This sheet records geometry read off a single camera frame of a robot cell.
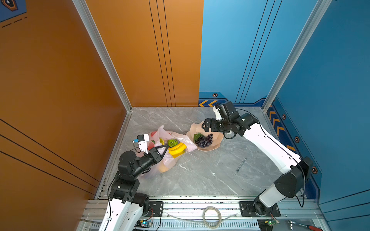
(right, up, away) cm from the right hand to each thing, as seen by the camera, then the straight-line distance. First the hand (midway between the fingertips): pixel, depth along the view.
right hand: (209, 125), depth 78 cm
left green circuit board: (-33, -48, -7) cm, 59 cm away
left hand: (-20, -9, -12) cm, 25 cm away
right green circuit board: (+30, -47, -8) cm, 56 cm away
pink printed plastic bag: (-28, -7, 0) cm, 29 cm away
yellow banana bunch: (-18, -15, +9) cm, 25 cm away
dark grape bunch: (-3, -11, +16) cm, 19 cm away
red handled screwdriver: (+50, -49, -10) cm, 71 cm away
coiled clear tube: (+1, -46, -7) cm, 46 cm away
